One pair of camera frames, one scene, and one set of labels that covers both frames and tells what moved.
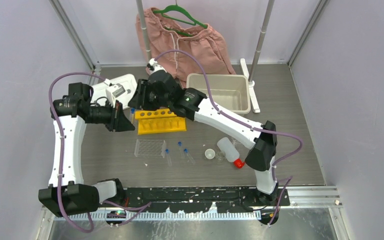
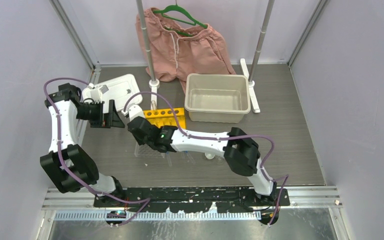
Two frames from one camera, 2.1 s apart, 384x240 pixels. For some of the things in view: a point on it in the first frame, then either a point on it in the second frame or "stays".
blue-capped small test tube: x=167 y=151 stays
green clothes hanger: x=164 y=10 stays
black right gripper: x=138 y=100 → x=140 y=142
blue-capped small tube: x=186 y=150 stays
